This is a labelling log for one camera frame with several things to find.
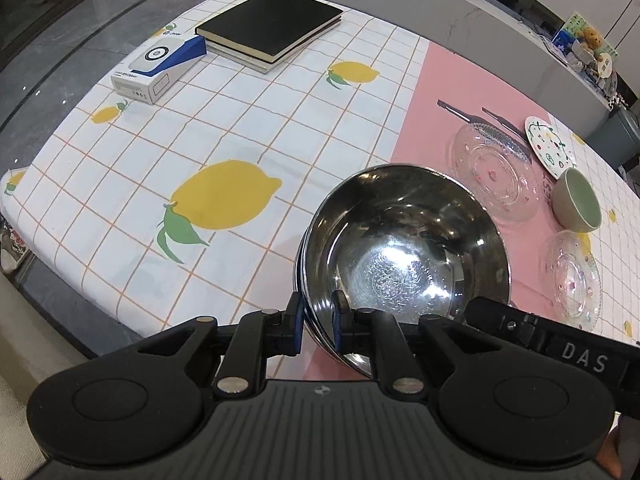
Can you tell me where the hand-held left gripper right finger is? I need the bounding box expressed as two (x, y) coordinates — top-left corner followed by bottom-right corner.
(332, 291), (481, 397)

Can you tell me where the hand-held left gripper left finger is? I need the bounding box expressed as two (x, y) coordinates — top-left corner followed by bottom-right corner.
(172, 292), (305, 397)

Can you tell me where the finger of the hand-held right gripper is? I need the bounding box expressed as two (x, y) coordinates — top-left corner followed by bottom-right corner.
(465, 297), (536, 348)

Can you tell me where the stainless steel bowl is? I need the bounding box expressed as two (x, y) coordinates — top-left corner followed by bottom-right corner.
(294, 164), (512, 378)

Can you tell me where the white floral plate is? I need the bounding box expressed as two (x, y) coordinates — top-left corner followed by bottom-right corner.
(524, 116), (577, 178)

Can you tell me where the person's right hand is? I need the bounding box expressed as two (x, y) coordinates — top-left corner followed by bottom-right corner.
(597, 431), (624, 479)

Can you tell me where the small clear glass plate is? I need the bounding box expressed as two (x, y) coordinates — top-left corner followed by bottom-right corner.
(544, 230), (601, 333)

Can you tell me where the large clear glass plate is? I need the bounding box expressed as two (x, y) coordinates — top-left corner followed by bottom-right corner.
(450, 121), (542, 222)

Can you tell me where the green ceramic bowl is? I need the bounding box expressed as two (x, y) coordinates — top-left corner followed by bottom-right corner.
(551, 167), (602, 233)

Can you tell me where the lemon print tablecloth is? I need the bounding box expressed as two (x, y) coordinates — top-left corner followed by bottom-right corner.
(0, 0), (640, 381)

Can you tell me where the grey trash can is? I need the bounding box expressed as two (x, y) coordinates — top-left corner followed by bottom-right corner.
(585, 105), (640, 172)

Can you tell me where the pink printed mat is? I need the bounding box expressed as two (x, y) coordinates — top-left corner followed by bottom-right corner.
(270, 37), (591, 381)

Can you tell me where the white and blue box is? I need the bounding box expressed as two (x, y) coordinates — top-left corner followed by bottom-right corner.
(111, 36), (207, 106)

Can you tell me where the patterned cloth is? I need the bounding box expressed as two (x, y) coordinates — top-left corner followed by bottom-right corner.
(0, 217), (32, 272)

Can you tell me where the black notebook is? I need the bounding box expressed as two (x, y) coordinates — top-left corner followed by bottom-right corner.
(195, 0), (344, 63)

